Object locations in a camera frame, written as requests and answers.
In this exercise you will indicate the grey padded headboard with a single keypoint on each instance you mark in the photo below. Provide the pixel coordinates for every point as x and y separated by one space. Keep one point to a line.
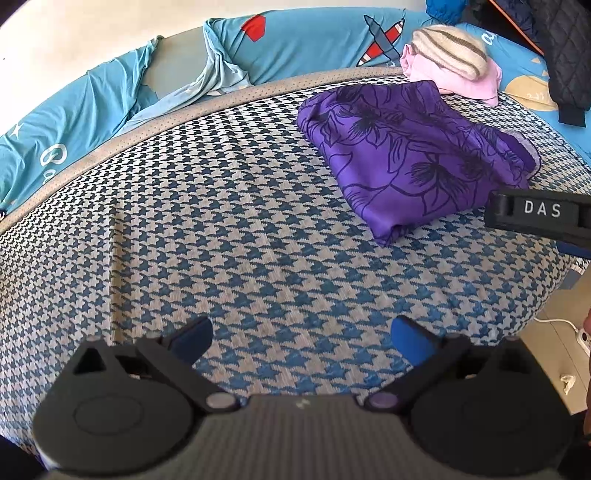
180 60

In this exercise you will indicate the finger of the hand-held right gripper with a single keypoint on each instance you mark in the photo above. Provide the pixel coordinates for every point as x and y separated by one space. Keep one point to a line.
512 210
575 249

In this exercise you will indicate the white power strip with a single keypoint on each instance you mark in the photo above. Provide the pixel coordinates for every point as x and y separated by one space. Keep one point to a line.
584 341

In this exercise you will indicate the blue jacket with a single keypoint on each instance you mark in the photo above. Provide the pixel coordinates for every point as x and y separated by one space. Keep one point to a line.
445 7

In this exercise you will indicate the light blue cloth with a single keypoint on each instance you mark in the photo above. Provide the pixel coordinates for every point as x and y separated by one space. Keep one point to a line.
207 78

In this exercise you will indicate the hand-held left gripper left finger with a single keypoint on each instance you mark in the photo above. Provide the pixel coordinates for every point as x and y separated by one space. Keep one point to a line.
191 339

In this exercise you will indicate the grey dotted mattress edging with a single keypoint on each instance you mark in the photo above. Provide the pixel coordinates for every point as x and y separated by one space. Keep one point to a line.
184 106

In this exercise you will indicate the purple floral garment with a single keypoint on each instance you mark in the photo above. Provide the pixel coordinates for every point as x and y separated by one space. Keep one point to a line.
406 152

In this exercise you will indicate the black quilted jacket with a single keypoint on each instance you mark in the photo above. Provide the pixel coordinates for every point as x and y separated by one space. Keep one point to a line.
568 55

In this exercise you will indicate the houndstooth bed cover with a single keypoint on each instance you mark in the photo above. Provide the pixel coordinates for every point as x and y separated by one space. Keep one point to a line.
231 230

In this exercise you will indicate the striped knit hat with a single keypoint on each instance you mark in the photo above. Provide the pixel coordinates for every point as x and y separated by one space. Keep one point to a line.
448 48

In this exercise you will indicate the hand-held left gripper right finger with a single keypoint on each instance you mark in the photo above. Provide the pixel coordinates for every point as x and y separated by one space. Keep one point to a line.
413 341

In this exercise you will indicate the pink cloth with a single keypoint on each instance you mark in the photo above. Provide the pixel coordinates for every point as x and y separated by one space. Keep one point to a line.
461 83

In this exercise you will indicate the blue printed bed sheet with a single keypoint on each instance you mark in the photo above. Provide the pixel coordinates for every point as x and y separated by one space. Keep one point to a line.
92 101

